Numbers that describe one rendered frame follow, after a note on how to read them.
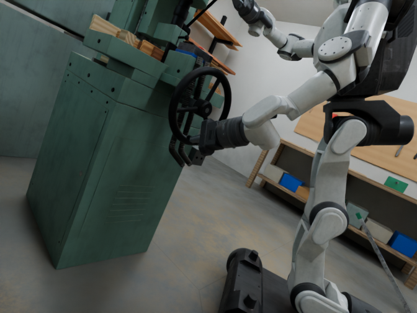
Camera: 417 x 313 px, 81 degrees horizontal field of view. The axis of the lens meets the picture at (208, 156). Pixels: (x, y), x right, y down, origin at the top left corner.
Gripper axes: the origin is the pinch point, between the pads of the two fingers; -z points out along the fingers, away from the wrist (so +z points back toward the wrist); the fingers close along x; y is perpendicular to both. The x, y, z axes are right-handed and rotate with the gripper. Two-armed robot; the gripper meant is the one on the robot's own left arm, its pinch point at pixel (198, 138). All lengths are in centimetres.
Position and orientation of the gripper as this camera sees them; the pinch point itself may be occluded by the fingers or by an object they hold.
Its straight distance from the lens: 82.4
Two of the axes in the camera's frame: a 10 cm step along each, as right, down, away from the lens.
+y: -6.1, -2.8, -7.4
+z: 7.8, -0.9, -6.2
